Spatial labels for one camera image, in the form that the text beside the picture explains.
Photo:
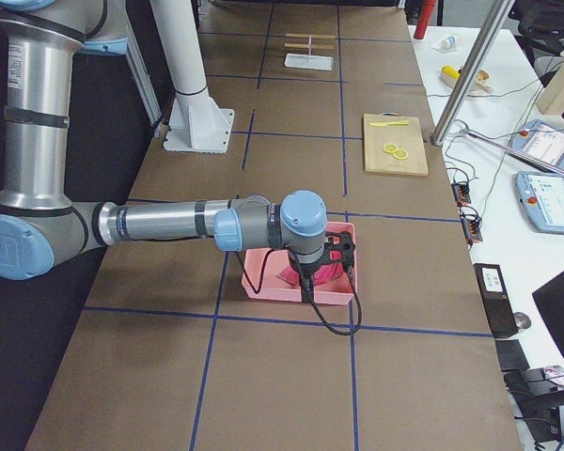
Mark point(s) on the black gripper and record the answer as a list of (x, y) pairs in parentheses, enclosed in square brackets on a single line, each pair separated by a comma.
[(313, 272)]

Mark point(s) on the pink grey cleaning cloth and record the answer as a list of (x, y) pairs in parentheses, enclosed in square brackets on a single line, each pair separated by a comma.
[(329, 273)]

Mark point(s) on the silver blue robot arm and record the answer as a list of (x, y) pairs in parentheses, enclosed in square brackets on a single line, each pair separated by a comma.
[(40, 227)]

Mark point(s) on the pink plastic bin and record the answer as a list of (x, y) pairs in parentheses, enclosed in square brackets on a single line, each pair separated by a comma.
[(274, 288)]

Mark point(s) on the lemon slice near knife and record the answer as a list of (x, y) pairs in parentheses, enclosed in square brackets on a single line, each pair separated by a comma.
[(390, 148)]

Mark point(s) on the lemon slice near logo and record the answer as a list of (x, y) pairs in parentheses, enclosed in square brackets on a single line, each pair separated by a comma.
[(401, 154)]

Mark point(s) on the bamboo cutting board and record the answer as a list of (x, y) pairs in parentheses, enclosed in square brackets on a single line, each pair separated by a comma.
[(409, 138)]

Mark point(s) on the yellow plastic knife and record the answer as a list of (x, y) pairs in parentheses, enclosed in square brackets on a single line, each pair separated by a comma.
[(384, 124)]

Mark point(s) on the black rectangular power box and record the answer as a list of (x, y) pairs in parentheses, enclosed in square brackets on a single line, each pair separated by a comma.
[(495, 300)]

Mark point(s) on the white towel rack tray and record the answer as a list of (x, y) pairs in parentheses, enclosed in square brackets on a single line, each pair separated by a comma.
[(309, 62)]

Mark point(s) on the inner wooden rack rod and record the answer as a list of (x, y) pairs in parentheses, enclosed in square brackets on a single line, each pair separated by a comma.
[(309, 47)]

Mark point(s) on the silver metal rod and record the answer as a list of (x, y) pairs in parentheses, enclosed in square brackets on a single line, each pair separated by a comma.
[(514, 152)]

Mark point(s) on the near blue teach pendant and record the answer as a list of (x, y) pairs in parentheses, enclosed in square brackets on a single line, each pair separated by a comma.
[(542, 198)]

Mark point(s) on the blue teach pendant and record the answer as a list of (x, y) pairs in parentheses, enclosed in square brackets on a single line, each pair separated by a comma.
[(541, 141), (542, 198)]

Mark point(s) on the far blue teach pendant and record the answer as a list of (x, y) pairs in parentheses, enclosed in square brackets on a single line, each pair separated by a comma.
[(541, 141)]

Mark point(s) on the white blue tube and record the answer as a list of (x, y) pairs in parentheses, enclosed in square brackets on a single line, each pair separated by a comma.
[(450, 43)]

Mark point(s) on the black office chair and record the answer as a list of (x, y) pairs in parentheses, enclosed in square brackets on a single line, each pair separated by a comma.
[(540, 25)]

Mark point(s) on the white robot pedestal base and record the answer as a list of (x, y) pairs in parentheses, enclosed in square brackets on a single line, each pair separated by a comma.
[(196, 123)]

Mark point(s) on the aluminium frame post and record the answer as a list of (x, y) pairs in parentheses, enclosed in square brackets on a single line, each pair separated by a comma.
[(483, 43)]

